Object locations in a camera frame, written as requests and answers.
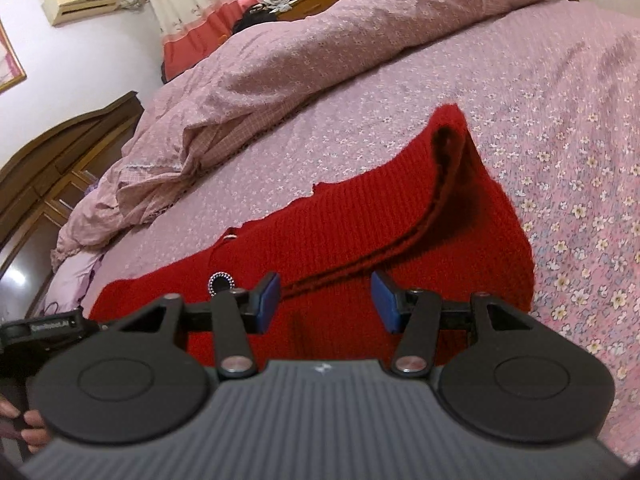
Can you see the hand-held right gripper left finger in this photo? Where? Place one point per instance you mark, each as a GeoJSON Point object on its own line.
{"type": "Point", "coordinates": [269, 302]}

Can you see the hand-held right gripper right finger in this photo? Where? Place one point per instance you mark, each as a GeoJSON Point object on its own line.
{"type": "Point", "coordinates": [385, 302]}

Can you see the red knitted sweater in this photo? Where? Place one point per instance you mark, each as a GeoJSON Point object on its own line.
{"type": "Point", "coordinates": [375, 220]}

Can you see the dark clothes pile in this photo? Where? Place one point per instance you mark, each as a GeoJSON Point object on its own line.
{"type": "Point", "coordinates": [250, 22]}

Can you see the person's left hand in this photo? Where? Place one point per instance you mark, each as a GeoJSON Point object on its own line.
{"type": "Point", "coordinates": [35, 427]}

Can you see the lilac cloth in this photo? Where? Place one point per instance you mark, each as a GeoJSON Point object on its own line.
{"type": "Point", "coordinates": [75, 282]}

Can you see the brown wooden wardrobe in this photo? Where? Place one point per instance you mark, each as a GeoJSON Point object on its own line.
{"type": "Point", "coordinates": [50, 160]}

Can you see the floral pink bed sheet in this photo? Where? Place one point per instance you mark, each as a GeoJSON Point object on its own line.
{"type": "Point", "coordinates": [575, 135]}

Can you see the pink checked duvet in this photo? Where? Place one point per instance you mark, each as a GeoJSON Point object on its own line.
{"type": "Point", "coordinates": [325, 45]}

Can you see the floral curtain with red hem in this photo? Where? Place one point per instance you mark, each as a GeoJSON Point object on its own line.
{"type": "Point", "coordinates": [180, 0]}

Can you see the cream air conditioner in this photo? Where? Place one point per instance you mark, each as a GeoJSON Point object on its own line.
{"type": "Point", "coordinates": [80, 5]}

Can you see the air conditioner pipe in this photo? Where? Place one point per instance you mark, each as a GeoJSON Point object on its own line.
{"type": "Point", "coordinates": [131, 4]}

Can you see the framed wall picture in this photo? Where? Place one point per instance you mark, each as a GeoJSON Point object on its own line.
{"type": "Point", "coordinates": [9, 60]}

